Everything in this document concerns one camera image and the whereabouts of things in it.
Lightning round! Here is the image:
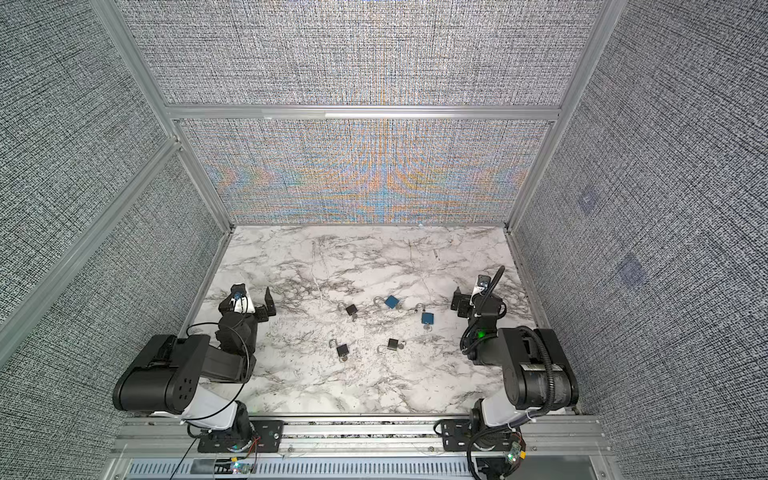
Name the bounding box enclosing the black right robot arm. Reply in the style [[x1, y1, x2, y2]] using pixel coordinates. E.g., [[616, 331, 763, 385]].
[[450, 266, 579, 449]]

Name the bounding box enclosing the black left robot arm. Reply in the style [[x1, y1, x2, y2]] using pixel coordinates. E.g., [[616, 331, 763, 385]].
[[112, 283, 281, 453]]

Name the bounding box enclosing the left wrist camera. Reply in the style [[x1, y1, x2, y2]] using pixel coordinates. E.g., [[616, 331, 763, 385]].
[[232, 294, 255, 315]]

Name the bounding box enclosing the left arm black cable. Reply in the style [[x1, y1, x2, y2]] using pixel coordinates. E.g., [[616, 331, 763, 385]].
[[167, 322, 253, 480]]

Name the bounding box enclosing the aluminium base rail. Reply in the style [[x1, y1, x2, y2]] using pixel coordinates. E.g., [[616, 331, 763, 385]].
[[108, 414, 616, 459]]

